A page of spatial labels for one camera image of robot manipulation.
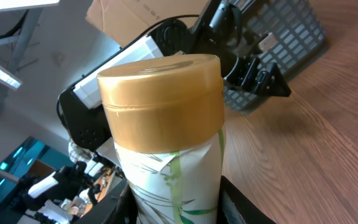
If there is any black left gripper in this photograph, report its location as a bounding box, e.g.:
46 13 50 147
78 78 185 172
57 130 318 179
223 57 291 97

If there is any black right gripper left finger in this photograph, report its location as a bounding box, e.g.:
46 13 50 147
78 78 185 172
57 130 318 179
74 179 135 224

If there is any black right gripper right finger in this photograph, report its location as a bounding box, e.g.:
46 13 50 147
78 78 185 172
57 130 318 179
216 175 275 224

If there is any white tube with gold cap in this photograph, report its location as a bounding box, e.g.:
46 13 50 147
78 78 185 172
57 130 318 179
97 54 225 223

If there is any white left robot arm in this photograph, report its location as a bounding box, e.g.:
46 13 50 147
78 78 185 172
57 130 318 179
59 20 291 153

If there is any grey plastic shopping basket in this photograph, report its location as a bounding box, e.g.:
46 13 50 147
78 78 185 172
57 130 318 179
222 0 329 113

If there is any cluttered background desk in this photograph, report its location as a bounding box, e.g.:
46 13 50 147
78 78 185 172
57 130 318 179
12 141 124 213

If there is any ceiling light panel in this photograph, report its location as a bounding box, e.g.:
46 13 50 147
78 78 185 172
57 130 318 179
0 65 22 91
0 0 60 12

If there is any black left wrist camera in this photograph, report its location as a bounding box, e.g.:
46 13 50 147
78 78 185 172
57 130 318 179
194 0 260 47

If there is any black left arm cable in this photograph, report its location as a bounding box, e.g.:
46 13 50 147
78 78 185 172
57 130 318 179
135 14 200 40

